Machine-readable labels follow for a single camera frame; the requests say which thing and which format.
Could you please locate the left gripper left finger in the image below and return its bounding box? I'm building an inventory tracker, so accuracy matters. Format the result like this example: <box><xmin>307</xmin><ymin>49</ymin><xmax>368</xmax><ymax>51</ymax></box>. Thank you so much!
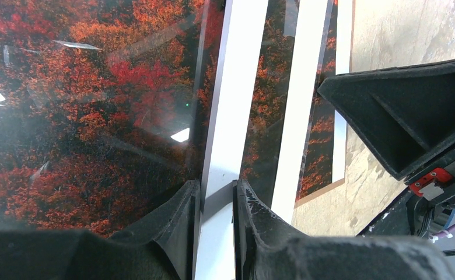
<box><xmin>110</xmin><ymin>180</ymin><xmax>201</xmax><ymax>279</ymax></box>

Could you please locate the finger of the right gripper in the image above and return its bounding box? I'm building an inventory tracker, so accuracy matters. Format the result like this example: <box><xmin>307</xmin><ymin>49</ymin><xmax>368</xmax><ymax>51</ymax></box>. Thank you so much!
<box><xmin>317</xmin><ymin>59</ymin><xmax>455</xmax><ymax>180</ymax></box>

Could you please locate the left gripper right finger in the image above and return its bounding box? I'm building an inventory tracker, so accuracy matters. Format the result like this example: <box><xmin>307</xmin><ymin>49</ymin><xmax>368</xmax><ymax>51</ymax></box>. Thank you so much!
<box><xmin>233</xmin><ymin>179</ymin><xmax>316</xmax><ymax>279</ymax></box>

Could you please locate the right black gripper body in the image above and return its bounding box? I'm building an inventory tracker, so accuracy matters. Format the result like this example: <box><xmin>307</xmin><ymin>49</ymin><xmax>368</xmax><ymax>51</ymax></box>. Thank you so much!
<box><xmin>406</xmin><ymin>146</ymin><xmax>455</xmax><ymax>238</ymax></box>

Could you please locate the matted photo print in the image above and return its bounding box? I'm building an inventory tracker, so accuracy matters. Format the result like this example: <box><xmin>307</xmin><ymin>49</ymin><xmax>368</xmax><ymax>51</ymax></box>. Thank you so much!
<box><xmin>0</xmin><ymin>0</ymin><xmax>355</xmax><ymax>239</ymax></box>

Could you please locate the white picture frame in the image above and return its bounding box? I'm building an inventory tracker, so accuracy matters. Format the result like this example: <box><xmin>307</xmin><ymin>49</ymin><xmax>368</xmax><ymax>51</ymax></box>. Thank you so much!
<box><xmin>194</xmin><ymin>1</ymin><xmax>268</xmax><ymax>279</ymax></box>

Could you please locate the white mat board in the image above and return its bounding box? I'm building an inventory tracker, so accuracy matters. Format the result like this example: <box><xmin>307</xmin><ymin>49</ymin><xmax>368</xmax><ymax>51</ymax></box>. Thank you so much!
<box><xmin>271</xmin><ymin>1</ymin><xmax>332</xmax><ymax>223</ymax></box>

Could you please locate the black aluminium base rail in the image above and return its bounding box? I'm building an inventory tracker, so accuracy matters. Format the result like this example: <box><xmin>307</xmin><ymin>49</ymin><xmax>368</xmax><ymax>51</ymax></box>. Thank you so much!
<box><xmin>356</xmin><ymin>190</ymin><xmax>413</xmax><ymax>237</ymax></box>

